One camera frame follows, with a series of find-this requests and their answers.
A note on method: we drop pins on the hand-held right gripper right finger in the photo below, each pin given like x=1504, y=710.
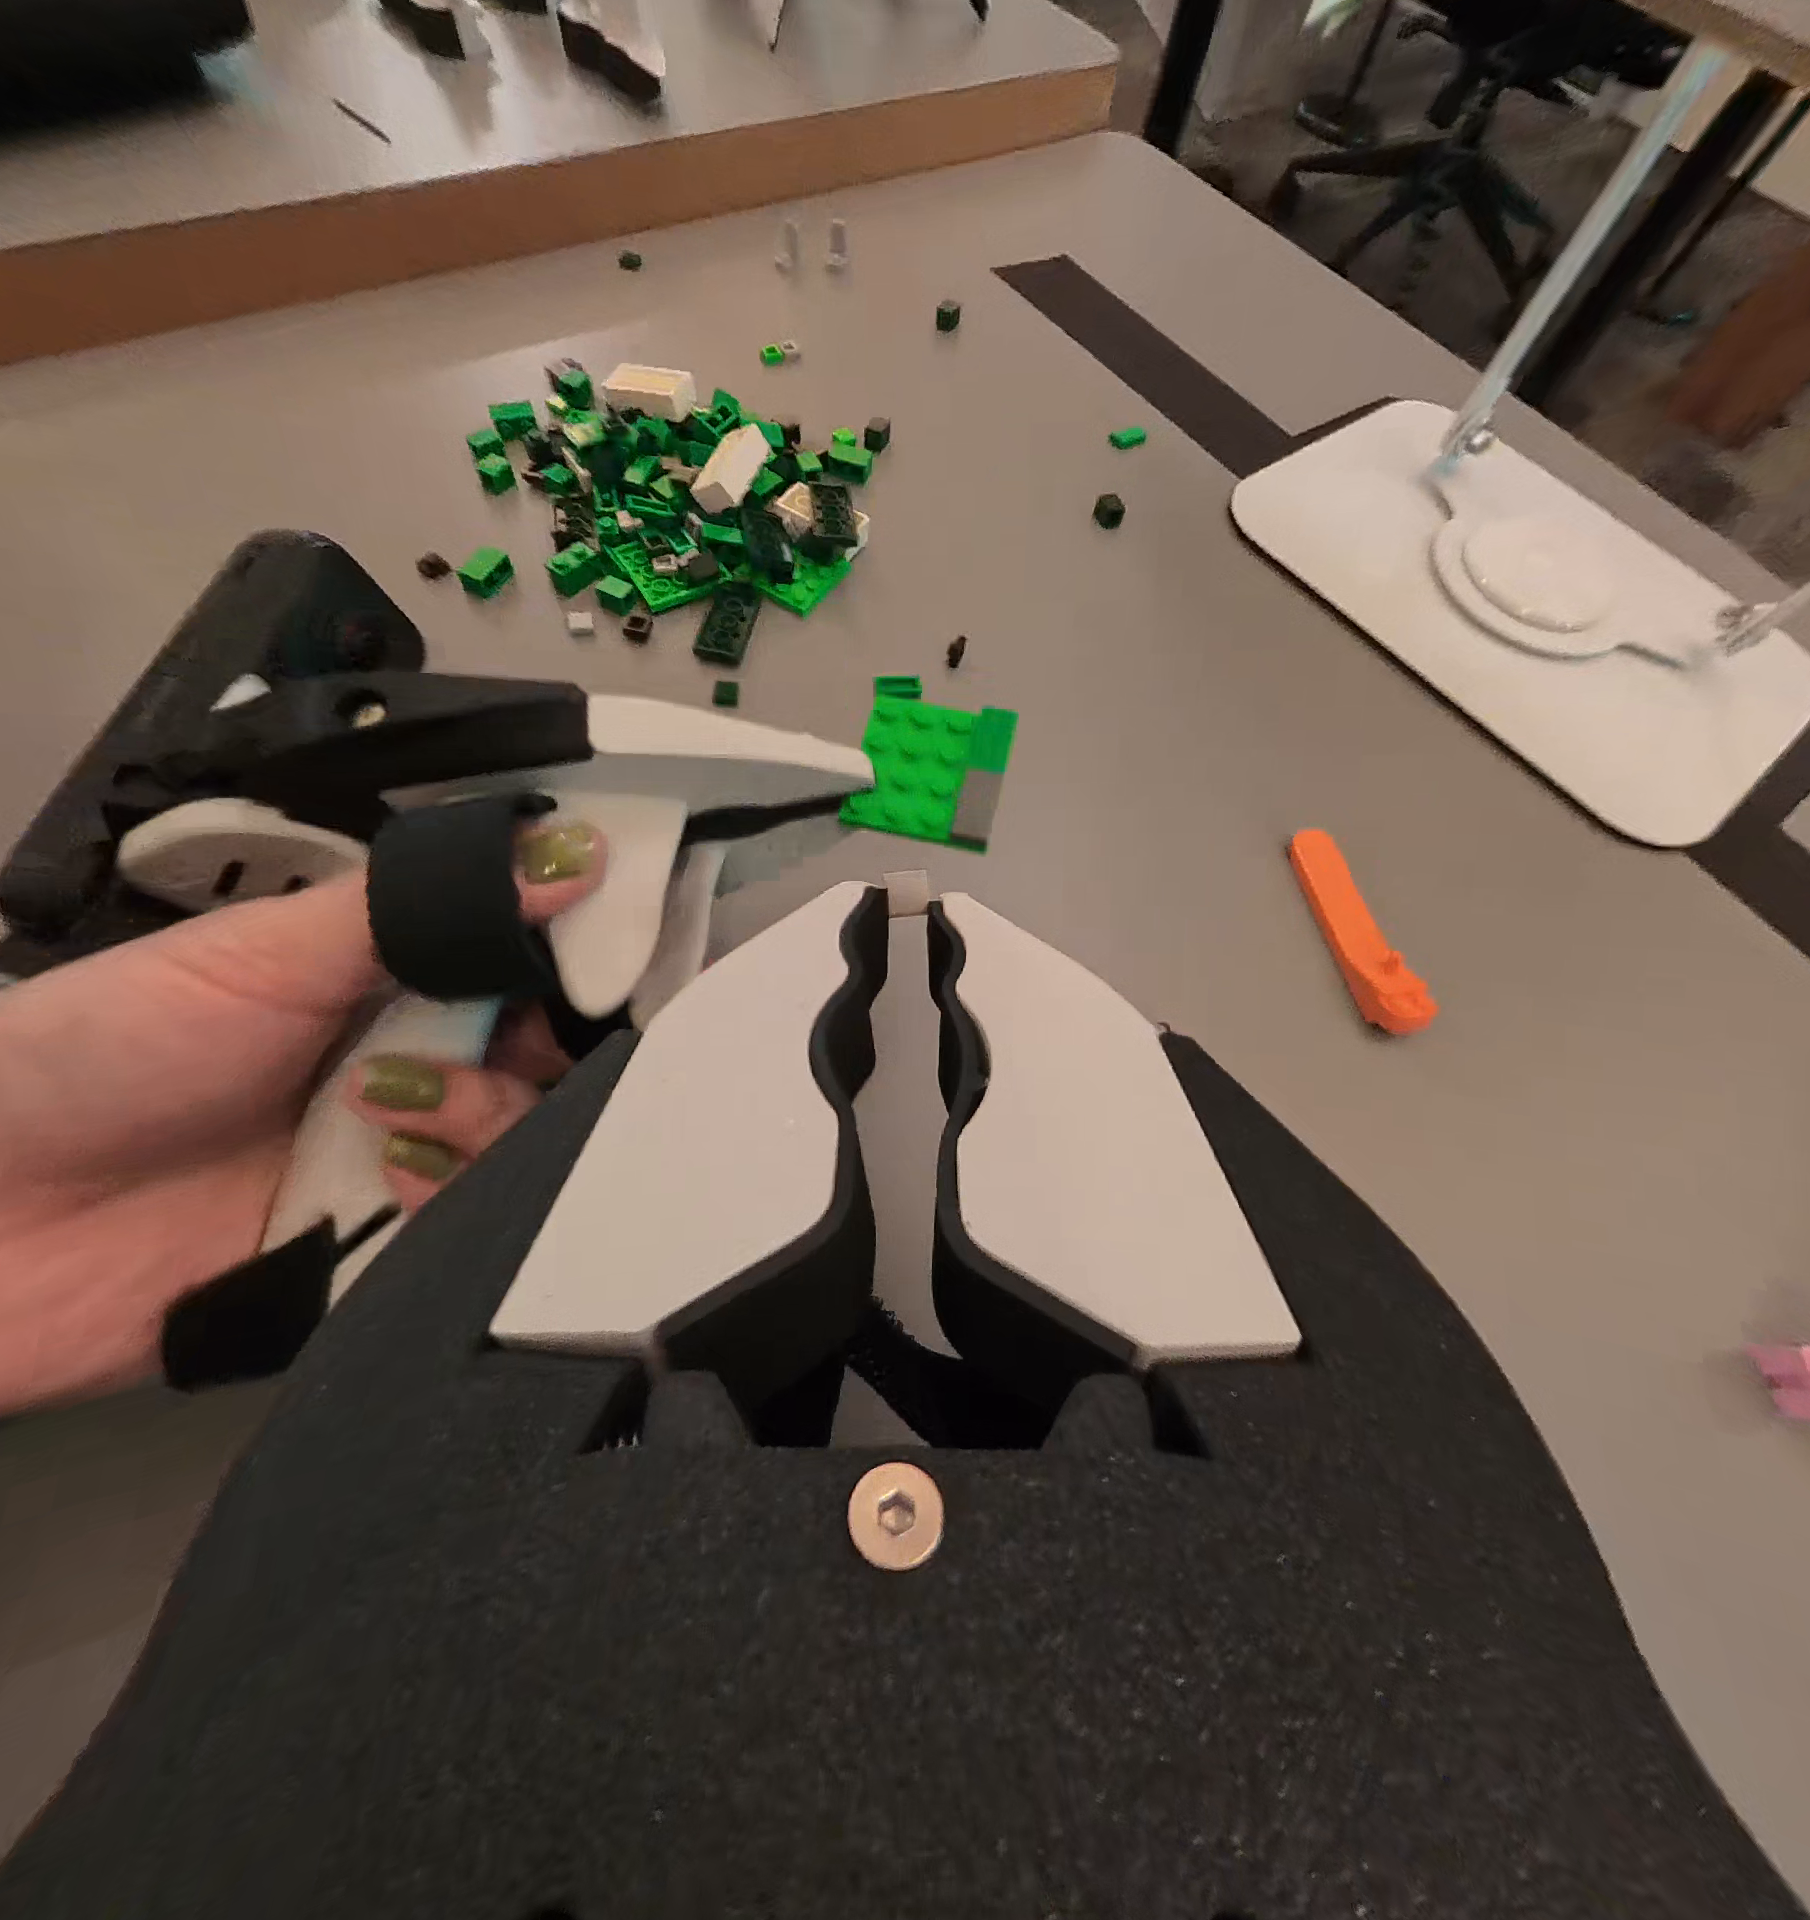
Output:
x=1100, y=1141

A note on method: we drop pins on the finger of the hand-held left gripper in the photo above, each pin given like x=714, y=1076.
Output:
x=727, y=750
x=756, y=864

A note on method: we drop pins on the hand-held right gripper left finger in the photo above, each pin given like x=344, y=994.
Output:
x=665, y=1141

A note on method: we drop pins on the small grey lego tile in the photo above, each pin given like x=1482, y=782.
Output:
x=905, y=894

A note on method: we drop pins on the green lego plate assembly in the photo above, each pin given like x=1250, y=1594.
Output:
x=921, y=766

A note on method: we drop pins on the pile of lego bricks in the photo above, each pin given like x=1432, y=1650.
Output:
x=665, y=526

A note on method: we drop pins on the person's left hand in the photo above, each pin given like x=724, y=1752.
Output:
x=95, y=1123

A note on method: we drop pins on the orange brick separator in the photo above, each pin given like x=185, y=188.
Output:
x=1347, y=930

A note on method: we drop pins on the wood-edged grey table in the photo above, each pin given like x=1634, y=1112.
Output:
x=244, y=180

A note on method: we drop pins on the thin black stick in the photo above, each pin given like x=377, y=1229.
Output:
x=361, y=118

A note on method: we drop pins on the white book stand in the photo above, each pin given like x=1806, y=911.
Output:
x=1385, y=570

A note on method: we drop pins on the black padded object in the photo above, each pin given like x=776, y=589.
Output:
x=66, y=60

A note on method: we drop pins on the black and white device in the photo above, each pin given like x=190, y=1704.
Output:
x=606, y=43

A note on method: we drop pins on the black office chair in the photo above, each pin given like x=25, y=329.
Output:
x=1475, y=180

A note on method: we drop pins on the pale desk with wooden leg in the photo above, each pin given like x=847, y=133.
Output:
x=1805, y=37

